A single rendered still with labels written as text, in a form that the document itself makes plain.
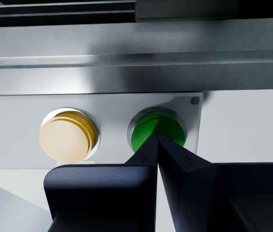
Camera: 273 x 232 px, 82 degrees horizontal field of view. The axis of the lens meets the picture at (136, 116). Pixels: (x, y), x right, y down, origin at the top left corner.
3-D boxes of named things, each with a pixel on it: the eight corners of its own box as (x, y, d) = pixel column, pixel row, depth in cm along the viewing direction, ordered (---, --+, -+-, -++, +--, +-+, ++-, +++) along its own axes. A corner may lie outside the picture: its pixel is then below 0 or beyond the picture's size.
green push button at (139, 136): (177, 151, 14) (183, 165, 12) (133, 151, 14) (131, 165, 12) (181, 107, 13) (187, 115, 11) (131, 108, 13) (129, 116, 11)
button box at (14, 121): (180, 138, 19) (197, 172, 14) (14, 140, 20) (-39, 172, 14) (184, 81, 17) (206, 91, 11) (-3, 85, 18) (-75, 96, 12)
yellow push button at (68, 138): (99, 151, 14) (93, 165, 12) (56, 151, 14) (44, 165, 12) (95, 109, 13) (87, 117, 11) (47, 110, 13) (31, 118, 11)
